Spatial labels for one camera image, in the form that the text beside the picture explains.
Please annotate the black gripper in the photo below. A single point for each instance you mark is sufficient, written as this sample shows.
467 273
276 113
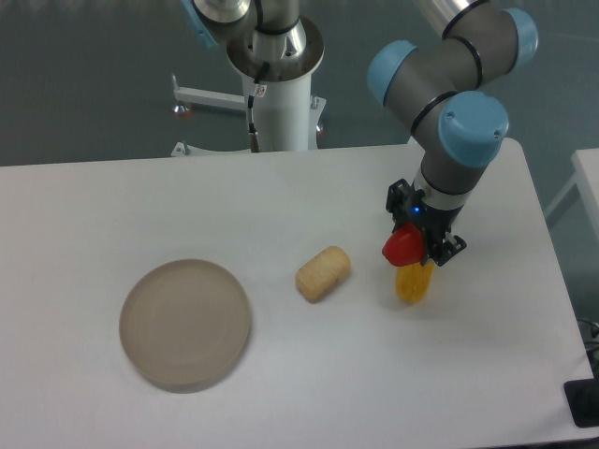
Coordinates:
407 204

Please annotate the red pepper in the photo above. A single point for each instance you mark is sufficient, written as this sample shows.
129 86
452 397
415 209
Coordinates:
405 246

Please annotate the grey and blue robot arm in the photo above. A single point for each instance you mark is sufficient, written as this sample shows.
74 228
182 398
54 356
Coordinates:
435 94

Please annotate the yellow corn cob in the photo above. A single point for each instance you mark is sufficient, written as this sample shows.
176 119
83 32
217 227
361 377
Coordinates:
412 282

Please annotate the beige bread loaf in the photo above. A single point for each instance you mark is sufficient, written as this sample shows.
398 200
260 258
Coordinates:
323 273

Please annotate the black box at edge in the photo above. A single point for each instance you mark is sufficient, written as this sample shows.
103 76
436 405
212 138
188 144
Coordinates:
582 398

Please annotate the brown round plate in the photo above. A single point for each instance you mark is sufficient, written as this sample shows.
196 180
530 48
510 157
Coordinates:
185 325

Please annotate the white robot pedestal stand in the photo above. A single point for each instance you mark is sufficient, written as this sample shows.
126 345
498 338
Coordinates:
282 113

